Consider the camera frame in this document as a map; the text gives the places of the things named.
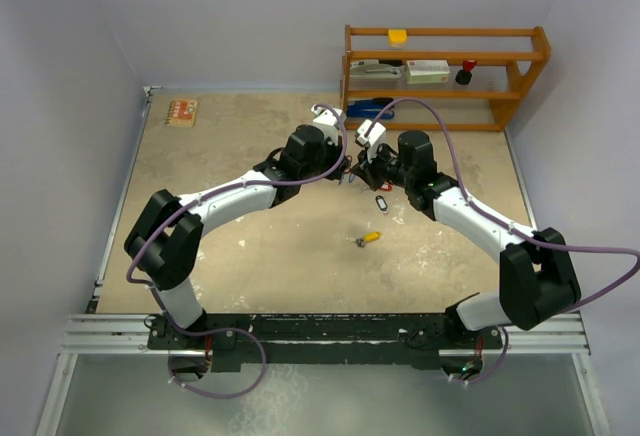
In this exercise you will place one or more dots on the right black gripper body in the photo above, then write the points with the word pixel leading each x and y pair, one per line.
pixel 384 169

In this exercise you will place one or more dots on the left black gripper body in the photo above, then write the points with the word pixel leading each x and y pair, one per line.
pixel 329 156

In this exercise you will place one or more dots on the blue tagged key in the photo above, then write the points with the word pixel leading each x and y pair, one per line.
pixel 346 177

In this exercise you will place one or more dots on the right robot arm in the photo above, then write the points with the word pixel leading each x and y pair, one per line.
pixel 537 279

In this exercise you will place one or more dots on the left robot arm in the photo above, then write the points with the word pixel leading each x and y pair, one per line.
pixel 165 239

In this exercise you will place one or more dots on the blue black stapler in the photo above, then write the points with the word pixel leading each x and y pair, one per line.
pixel 367 108

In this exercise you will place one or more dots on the wooden shelf rack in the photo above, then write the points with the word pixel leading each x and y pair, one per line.
pixel 492 68

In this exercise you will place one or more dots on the yellow tagged key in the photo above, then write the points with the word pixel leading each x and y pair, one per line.
pixel 366 239

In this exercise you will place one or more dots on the white red box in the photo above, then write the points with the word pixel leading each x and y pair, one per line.
pixel 427 71

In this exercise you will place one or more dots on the red black stamp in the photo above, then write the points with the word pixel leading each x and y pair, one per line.
pixel 464 74

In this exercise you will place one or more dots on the white grey stapler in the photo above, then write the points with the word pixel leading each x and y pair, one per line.
pixel 376 69

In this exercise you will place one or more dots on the yellow lidded container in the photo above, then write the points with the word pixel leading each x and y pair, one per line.
pixel 397 38

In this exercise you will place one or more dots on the orange spiral notepad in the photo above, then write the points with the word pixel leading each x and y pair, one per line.
pixel 182 113

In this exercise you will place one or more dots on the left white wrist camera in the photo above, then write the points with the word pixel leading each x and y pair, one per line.
pixel 329 121

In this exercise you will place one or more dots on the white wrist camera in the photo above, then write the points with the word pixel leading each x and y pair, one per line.
pixel 369 136
pixel 329 121

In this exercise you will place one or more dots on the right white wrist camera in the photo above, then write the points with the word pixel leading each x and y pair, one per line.
pixel 369 136

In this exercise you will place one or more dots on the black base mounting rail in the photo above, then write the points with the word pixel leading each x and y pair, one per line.
pixel 227 341

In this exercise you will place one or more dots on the aluminium frame rail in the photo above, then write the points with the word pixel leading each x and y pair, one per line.
pixel 105 334

